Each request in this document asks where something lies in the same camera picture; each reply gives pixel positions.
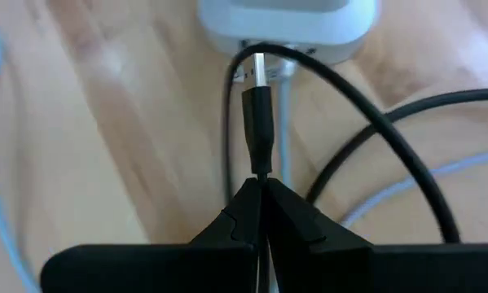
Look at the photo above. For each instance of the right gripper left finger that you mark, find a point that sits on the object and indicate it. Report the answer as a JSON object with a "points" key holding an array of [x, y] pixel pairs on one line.
{"points": [[166, 268]]}

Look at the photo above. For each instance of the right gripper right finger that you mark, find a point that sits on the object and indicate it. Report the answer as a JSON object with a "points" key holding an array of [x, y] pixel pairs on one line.
{"points": [[349, 268]]}

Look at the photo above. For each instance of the white tower power strip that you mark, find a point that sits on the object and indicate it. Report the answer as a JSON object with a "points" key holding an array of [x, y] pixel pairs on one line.
{"points": [[288, 24]]}

